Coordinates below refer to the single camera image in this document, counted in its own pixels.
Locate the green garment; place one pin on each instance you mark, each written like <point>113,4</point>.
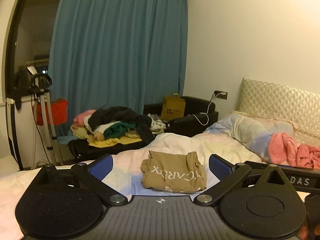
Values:
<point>118,130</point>

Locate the black sofa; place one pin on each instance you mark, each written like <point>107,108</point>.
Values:
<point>195,110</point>

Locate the wall socket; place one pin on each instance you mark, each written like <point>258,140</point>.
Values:
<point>221,95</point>

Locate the pink towel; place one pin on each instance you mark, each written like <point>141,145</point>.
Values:
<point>287,147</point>

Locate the white panel with black frame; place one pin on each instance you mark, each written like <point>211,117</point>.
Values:
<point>12,135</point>

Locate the brown paper bag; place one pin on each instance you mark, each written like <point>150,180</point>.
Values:
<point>172,107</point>

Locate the beige plush toy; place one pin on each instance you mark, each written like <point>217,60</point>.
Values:
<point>98,137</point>

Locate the bright yellow garment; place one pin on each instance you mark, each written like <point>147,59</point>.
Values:
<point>112,142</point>

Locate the red cloth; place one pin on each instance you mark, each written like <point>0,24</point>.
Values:
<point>58,112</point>

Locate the pink garment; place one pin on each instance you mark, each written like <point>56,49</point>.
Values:
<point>82,117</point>

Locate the cream quilted headboard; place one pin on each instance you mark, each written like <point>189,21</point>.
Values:
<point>280,100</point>

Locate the pastel duvet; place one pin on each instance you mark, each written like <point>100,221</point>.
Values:
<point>247,130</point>

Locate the tan hooded sweatshirt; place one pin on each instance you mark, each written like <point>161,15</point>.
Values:
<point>172,175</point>

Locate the pale yellow knitted garment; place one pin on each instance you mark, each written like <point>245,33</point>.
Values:
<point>78,132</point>

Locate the wide blue curtain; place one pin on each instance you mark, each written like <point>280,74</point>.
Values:
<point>117,50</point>

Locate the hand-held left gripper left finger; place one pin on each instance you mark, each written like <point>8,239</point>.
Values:
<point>100,166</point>

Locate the dark window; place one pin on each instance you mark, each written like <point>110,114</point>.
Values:
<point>32,30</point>

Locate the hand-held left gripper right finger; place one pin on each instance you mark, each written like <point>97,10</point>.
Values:
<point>221,166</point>

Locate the light blue cloth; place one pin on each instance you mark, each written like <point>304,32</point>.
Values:
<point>65,140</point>

